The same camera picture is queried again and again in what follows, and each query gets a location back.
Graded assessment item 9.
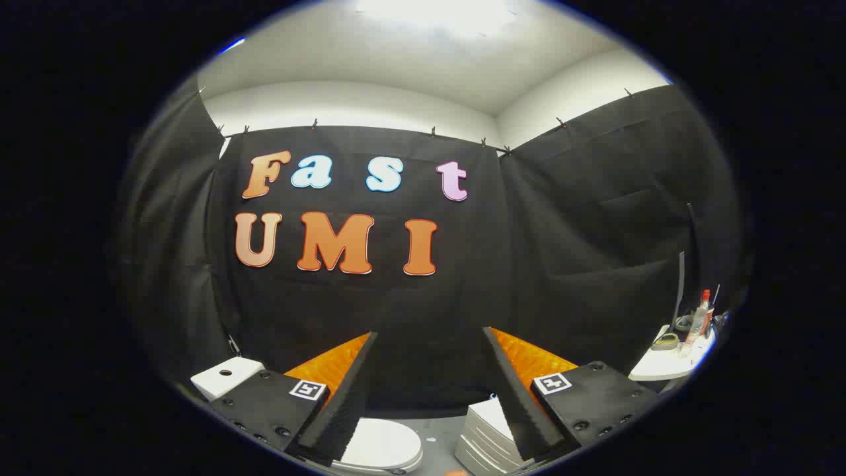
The white panelled cabinet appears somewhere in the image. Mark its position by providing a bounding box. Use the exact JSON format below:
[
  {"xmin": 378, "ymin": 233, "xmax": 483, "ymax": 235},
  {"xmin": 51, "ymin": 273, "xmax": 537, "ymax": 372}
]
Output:
[{"xmin": 455, "ymin": 397, "xmax": 529, "ymax": 475}]

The clear bottle with red cap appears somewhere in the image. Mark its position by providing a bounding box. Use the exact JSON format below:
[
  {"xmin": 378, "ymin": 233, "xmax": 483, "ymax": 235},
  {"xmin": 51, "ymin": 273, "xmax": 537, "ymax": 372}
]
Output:
[{"xmin": 684, "ymin": 289, "xmax": 713, "ymax": 358}]

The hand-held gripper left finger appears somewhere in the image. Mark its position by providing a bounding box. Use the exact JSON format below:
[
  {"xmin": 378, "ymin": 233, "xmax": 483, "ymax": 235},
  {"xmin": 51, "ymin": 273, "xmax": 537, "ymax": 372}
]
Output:
[{"xmin": 210, "ymin": 332, "xmax": 379, "ymax": 465}]

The white round-edged side table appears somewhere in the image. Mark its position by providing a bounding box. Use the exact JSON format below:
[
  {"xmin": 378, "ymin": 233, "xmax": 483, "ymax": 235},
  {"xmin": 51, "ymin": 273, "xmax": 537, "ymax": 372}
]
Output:
[{"xmin": 628, "ymin": 323, "xmax": 718, "ymax": 382}]

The white toilet lid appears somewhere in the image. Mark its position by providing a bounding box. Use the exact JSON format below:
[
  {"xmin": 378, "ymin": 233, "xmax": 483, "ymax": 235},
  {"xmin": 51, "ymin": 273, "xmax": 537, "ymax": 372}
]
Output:
[{"xmin": 330, "ymin": 418, "xmax": 424, "ymax": 471}]

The black backdrop cloth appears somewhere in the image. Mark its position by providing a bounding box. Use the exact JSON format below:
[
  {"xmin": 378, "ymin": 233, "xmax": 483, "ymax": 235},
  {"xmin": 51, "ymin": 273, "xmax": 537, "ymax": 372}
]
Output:
[{"xmin": 112, "ymin": 73, "xmax": 751, "ymax": 420}]

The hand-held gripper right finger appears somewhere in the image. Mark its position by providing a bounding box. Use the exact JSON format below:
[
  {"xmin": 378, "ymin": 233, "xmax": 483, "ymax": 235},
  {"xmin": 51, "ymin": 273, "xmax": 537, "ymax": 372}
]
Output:
[{"xmin": 482, "ymin": 327, "xmax": 662, "ymax": 463}]

